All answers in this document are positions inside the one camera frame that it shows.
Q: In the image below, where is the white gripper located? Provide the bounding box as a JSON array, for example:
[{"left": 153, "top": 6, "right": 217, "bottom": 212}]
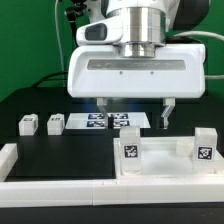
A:
[{"left": 67, "top": 44, "right": 205, "bottom": 129}]

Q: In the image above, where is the white square tabletop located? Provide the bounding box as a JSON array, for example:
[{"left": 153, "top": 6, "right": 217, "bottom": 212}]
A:
[{"left": 114, "top": 136, "right": 224, "bottom": 179}]

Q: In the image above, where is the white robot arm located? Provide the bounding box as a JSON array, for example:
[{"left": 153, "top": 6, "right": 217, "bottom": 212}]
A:
[{"left": 67, "top": 0, "right": 224, "bottom": 128}]

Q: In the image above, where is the white sheet with tags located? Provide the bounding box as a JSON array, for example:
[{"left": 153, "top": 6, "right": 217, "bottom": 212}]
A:
[{"left": 65, "top": 112, "right": 150, "bottom": 130}]

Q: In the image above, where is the white U-shaped obstacle fence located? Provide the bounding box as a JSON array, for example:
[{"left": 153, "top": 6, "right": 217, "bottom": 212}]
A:
[{"left": 0, "top": 143, "right": 224, "bottom": 208}]

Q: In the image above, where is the black cable on table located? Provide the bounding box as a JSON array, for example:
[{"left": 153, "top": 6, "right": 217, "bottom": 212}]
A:
[{"left": 31, "top": 70, "right": 70, "bottom": 88}]

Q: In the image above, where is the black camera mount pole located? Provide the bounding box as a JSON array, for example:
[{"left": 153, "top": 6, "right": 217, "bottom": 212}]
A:
[{"left": 65, "top": 0, "right": 87, "bottom": 46}]

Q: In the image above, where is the white hanging cable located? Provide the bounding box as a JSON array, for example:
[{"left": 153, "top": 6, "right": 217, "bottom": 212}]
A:
[{"left": 54, "top": 0, "right": 66, "bottom": 88}]

